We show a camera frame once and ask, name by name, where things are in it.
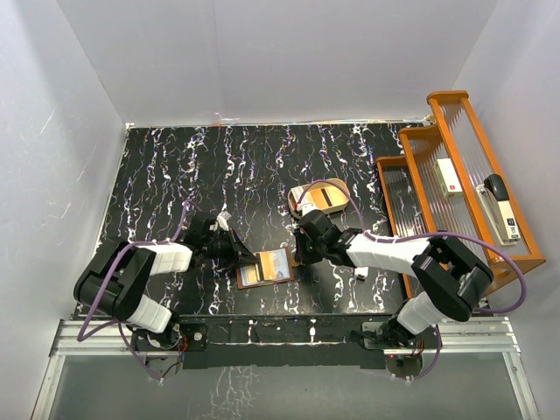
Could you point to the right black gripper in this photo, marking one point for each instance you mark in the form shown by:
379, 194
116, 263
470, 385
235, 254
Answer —
301, 255

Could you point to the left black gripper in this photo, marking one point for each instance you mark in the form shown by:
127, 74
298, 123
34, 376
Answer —
239, 255

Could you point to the brown leather card holder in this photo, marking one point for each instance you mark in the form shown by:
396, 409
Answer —
251, 276

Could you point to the stack of credit cards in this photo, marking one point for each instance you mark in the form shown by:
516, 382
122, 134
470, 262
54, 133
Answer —
298, 194

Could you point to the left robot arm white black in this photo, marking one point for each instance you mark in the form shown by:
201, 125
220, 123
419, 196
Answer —
115, 280

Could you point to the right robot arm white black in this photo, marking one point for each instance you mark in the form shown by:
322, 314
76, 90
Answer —
453, 278

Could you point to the beige oval tray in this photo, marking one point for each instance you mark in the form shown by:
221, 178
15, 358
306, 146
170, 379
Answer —
329, 196

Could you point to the white staple box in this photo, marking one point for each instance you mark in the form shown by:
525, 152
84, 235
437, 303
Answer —
447, 178

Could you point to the orange wooden tiered shelf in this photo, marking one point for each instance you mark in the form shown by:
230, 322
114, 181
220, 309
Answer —
414, 199

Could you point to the black beige stapler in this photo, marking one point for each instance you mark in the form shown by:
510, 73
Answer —
494, 198

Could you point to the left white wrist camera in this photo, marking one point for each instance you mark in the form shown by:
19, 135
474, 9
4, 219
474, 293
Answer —
223, 219

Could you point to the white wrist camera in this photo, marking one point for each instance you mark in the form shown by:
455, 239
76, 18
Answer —
223, 219
303, 209

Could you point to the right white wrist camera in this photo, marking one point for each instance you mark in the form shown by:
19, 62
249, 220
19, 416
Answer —
303, 209

